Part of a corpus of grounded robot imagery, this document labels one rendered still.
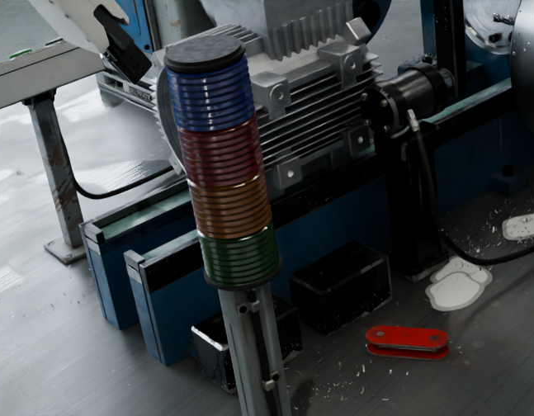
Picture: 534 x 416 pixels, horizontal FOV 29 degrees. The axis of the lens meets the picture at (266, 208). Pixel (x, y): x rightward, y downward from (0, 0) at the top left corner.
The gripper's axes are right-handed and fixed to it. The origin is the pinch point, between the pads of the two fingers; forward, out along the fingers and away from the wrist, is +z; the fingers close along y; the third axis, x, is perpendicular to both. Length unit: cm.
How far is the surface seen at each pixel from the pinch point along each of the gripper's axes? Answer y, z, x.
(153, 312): 13.2, 13.9, -19.6
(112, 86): -64, 38, 10
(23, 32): -375, 162, 61
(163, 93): -1.1, 6.6, 0.6
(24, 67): -17.4, -0.4, -5.8
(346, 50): 15.2, 10.4, 14.7
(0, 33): -385, 158, 55
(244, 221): 38.9, -6.2, -11.3
